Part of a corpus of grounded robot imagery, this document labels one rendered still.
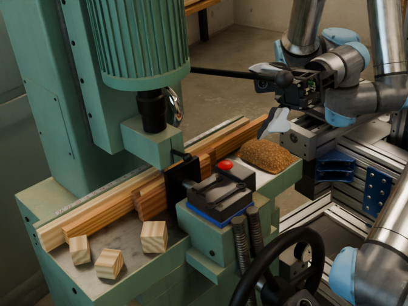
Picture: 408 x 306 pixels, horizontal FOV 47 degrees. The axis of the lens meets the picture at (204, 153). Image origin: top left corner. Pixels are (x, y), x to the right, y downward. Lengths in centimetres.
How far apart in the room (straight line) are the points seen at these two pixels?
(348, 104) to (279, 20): 368
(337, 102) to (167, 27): 48
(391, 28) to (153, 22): 60
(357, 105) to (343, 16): 333
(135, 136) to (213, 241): 29
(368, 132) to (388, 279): 99
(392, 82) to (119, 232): 71
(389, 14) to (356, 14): 321
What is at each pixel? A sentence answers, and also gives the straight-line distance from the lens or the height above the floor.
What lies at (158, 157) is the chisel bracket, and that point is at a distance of 99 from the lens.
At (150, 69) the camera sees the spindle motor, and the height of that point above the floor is 123.
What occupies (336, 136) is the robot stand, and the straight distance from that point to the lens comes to 162.
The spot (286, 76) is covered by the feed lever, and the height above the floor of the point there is 120.
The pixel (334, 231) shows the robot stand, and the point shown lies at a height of 21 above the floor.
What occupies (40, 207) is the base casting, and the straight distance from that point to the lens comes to 132.
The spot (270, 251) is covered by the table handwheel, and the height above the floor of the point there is 95.
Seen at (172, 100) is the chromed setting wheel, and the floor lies 106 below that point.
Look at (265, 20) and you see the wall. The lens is 490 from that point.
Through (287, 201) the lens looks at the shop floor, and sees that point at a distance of 249.
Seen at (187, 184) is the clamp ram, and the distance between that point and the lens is 101.
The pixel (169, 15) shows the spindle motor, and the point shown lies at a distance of 86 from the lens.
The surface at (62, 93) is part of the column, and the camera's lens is 109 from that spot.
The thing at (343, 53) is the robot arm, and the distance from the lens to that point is 112.
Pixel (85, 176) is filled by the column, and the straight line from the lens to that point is 119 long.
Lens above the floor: 155
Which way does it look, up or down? 32 degrees down
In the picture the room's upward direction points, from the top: 5 degrees counter-clockwise
